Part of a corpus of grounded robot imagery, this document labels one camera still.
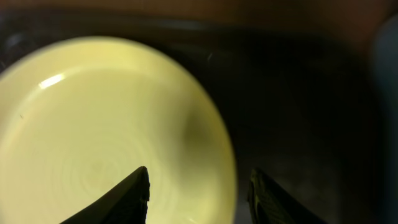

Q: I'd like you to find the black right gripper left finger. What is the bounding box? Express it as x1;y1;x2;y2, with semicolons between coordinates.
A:
62;166;150;224

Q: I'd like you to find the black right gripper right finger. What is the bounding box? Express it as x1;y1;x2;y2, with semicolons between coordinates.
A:
248;168;325;224

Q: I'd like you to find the yellow plate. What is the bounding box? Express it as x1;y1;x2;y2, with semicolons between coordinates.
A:
1;37;237;223

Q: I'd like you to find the brown serving tray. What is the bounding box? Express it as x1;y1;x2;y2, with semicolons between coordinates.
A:
1;8;382;223

